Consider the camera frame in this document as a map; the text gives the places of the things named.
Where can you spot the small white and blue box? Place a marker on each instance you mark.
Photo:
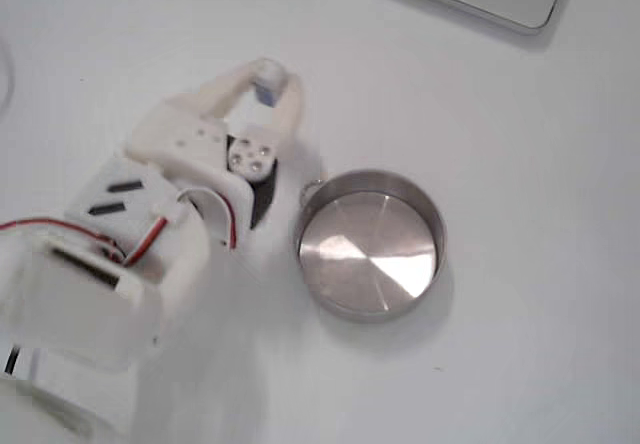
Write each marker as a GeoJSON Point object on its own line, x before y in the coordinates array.
{"type": "Point", "coordinates": [269, 81]}

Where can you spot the round metal bowl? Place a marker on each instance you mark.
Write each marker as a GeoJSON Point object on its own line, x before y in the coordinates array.
{"type": "Point", "coordinates": [367, 254]}

